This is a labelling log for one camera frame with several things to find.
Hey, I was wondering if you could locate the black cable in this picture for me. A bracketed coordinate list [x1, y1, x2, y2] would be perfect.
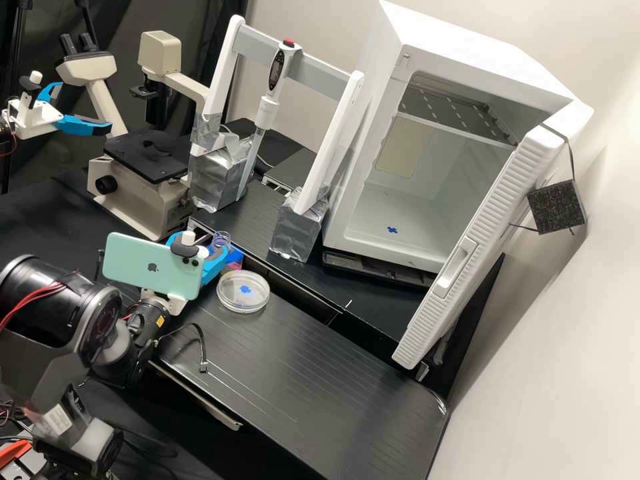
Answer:
[165, 323, 209, 375]

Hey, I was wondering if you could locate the petri dish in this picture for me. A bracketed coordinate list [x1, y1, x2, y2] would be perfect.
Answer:
[215, 269, 271, 314]

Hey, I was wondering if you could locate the right wrist camera phone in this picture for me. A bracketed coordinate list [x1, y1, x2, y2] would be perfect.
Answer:
[101, 229, 211, 302]

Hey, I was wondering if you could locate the incubator door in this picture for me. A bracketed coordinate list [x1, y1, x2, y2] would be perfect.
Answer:
[391, 99, 597, 371]

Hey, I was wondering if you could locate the white pipette stand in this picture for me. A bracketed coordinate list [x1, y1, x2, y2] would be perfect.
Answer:
[189, 13, 372, 265]

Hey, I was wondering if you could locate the pipette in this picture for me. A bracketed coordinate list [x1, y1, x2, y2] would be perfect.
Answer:
[239, 37, 305, 199]

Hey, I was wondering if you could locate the black platform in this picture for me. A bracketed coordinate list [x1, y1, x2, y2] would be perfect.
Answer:
[219, 118, 322, 195]
[189, 179, 441, 362]
[147, 283, 449, 480]

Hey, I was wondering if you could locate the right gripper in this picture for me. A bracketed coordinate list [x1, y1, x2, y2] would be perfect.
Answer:
[141, 231, 234, 316]

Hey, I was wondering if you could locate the white incubator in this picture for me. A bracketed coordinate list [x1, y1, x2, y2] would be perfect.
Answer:
[321, 0, 575, 275]

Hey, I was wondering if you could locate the cream microscope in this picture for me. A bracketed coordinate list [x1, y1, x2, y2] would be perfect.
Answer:
[55, 29, 213, 243]

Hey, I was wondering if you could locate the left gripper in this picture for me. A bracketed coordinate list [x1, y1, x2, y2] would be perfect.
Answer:
[7, 81, 114, 141]

